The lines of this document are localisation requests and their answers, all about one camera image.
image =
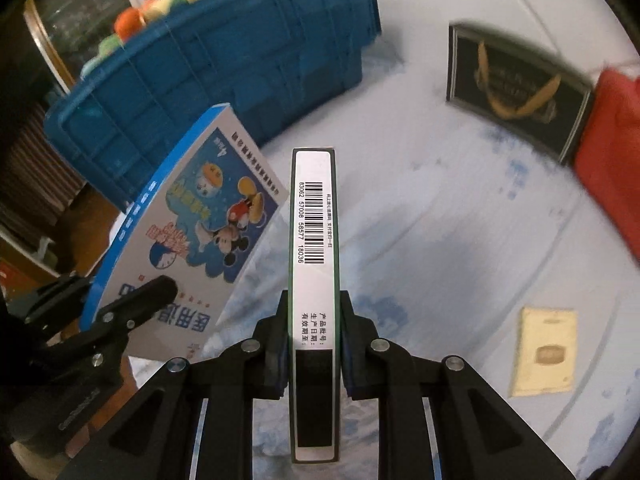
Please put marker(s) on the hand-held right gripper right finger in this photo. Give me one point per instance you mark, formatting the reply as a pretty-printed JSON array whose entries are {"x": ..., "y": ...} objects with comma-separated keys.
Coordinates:
[{"x": 347, "y": 360}]

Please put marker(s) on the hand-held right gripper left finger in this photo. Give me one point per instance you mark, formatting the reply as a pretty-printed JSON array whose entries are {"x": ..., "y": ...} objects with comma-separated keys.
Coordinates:
[{"x": 282, "y": 355}]

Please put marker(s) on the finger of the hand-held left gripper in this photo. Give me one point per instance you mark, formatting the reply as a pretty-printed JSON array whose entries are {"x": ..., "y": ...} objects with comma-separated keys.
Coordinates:
[
  {"x": 145, "y": 300},
  {"x": 55, "y": 302}
]

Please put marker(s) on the green box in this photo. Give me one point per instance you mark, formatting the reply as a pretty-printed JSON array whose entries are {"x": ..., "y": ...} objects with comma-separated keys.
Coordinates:
[{"x": 315, "y": 260}]

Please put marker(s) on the blue cartoon print box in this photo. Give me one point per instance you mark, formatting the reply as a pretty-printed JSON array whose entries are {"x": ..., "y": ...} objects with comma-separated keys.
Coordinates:
[{"x": 210, "y": 210}]

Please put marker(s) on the blue plastic crate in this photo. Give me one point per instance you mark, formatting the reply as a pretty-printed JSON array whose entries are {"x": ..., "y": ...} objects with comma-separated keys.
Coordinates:
[{"x": 225, "y": 70}]

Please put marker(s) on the striped curtain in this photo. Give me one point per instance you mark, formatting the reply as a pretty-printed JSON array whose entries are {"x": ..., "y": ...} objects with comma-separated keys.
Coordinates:
[{"x": 30, "y": 170}]

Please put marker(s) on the small yellow packet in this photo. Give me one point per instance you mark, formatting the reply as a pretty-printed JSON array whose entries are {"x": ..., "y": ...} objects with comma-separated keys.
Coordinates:
[{"x": 545, "y": 350}]

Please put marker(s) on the green round toy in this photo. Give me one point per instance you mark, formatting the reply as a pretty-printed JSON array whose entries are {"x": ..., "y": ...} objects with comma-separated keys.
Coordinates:
[{"x": 105, "y": 50}]

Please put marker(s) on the orange round toy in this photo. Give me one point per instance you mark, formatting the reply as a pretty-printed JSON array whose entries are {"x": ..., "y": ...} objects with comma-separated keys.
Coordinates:
[{"x": 129, "y": 21}]

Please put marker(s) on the glass door cabinet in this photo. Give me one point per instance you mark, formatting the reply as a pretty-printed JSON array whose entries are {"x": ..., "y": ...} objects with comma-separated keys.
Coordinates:
[{"x": 70, "y": 15}]

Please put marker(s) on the black box with gold print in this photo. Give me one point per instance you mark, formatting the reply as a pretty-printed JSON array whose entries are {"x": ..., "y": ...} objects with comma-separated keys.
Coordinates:
[{"x": 470, "y": 60}]

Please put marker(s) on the pink floral tissue pack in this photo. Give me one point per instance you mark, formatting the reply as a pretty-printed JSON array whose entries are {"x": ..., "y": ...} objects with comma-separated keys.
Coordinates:
[{"x": 615, "y": 160}]

